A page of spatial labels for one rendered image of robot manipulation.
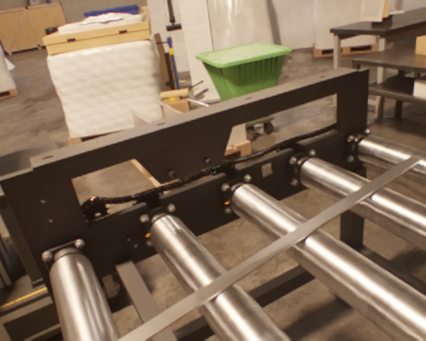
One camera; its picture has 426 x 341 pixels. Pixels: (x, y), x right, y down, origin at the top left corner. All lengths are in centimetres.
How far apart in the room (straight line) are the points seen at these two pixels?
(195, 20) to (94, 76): 136
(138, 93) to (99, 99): 45
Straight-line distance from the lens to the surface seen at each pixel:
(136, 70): 445
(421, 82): 353
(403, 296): 89
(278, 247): 98
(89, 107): 464
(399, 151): 151
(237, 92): 379
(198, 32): 488
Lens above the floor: 153
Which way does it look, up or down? 27 degrees down
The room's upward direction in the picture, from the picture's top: 8 degrees counter-clockwise
